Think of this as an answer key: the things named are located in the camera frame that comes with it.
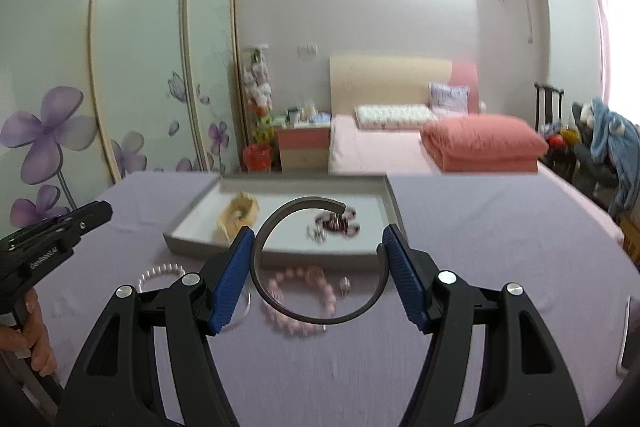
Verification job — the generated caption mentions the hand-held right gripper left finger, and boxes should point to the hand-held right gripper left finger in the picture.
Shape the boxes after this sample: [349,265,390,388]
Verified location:
[55,225,257,427]

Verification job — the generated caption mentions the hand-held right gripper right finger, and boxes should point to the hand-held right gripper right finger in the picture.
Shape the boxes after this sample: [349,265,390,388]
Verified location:
[376,223,586,427]

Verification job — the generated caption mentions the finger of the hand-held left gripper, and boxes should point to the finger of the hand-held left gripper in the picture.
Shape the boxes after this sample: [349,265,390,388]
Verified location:
[10,200,114,244]

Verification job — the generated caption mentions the silver cuff bangle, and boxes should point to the silver cuff bangle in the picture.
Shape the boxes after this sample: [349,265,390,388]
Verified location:
[249,195,396,326]

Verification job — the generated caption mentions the beige wooden comb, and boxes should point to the beige wooden comb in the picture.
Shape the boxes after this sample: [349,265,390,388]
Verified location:
[212,191,261,244]

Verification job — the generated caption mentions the dark red bead bracelet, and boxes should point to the dark red bead bracelet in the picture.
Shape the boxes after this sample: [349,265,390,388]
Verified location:
[313,205,362,239]

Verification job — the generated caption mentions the grey shallow cardboard box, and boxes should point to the grey shallow cardboard box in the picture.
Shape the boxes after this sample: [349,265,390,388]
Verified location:
[163,174,405,271]

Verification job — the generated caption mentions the person's left hand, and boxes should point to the person's left hand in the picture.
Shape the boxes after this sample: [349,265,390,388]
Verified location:
[0,289,57,378]

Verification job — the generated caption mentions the thin silver bangle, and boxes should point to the thin silver bangle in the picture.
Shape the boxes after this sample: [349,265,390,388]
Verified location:
[219,286,252,334]

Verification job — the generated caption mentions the red basket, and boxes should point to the red basket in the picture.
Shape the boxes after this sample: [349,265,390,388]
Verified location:
[243,143,273,173]

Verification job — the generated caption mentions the bed with pink sheet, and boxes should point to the bed with pink sheet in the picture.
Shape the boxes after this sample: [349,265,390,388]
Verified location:
[328,114,542,176]

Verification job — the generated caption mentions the lilac tablecloth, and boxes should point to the lilac tablecloth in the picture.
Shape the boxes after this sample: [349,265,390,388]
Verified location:
[34,170,640,427]

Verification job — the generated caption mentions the pink and white nightstand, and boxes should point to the pink and white nightstand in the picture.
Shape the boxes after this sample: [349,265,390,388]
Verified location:
[276,121,332,173]

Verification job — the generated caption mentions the folded pink quilt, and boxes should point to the folded pink quilt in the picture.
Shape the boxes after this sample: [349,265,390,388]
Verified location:
[419,115,550,173]

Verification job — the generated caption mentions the flat white patterned pillow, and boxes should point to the flat white patterned pillow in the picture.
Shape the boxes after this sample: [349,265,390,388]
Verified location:
[354,104,432,130]

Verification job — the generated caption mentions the flower print sliding wardrobe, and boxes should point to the flower print sliding wardrobe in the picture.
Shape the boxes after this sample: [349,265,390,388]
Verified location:
[0,0,242,229]

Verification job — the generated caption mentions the small patterned pillow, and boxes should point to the small patterned pillow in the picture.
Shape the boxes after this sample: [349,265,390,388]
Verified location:
[428,81,471,114]

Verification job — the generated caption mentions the clear tube of plush toys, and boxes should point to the clear tube of plush toys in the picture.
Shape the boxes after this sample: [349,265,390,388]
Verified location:
[242,47,276,146]

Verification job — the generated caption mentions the beige and pink headboard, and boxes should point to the beige and pink headboard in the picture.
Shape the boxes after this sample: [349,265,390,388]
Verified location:
[329,54,479,118]

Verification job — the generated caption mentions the colourful toys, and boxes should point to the colourful toys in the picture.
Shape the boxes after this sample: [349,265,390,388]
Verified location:
[545,126,582,148]

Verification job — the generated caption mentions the grey plush garment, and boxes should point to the grey plush garment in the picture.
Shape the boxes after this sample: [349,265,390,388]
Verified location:
[571,102,619,198]

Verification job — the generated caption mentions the dark wooden chair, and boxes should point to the dark wooden chair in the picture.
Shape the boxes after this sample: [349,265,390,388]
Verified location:
[533,82,577,178]

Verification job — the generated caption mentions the white smartphone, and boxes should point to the white smartphone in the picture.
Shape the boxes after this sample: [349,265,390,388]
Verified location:
[615,296,633,378]

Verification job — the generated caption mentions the blue fleece garment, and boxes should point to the blue fleece garment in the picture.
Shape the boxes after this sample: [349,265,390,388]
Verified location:
[589,97,640,214]

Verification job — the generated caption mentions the pink curtain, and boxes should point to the pink curtain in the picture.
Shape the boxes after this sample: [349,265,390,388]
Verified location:
[582,0,640,108]

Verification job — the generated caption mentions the white pearl bracelet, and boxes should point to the white pearl bracelet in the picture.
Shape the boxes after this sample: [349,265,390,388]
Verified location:
[137,261,184,291]

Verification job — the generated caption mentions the pink bead bracelet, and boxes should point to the pink bead bracelet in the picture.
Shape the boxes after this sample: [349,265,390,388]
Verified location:
[264,265,338,338]

